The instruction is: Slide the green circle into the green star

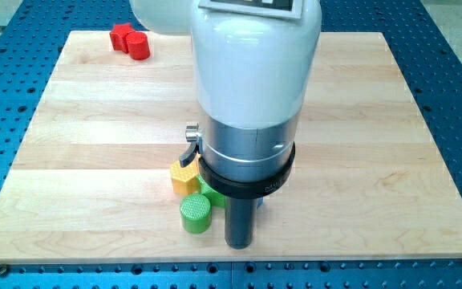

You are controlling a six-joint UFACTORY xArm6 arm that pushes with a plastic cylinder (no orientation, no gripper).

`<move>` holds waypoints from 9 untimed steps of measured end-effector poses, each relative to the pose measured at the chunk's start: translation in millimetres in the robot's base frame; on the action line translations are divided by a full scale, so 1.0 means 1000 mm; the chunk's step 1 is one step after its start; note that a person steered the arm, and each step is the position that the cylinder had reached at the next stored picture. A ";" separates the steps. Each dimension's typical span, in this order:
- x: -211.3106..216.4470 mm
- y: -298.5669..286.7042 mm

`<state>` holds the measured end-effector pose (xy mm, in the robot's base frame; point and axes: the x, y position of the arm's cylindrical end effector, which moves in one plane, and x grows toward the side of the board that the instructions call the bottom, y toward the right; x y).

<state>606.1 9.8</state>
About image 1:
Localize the wooden board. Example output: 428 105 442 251
0 31 462 264

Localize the red circle block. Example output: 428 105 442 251
126 31 151 60

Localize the green circle block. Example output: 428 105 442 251
180 193 212 234

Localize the blue block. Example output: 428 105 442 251
256 197 263 208

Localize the green star block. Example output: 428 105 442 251
197 175 225 208

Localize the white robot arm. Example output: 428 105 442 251
131 0 322 249

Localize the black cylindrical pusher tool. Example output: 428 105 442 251
198 144 296 250

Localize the yellow hexagon block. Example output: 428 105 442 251
169 161 199 196

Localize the red star block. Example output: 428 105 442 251
109 22 135 53

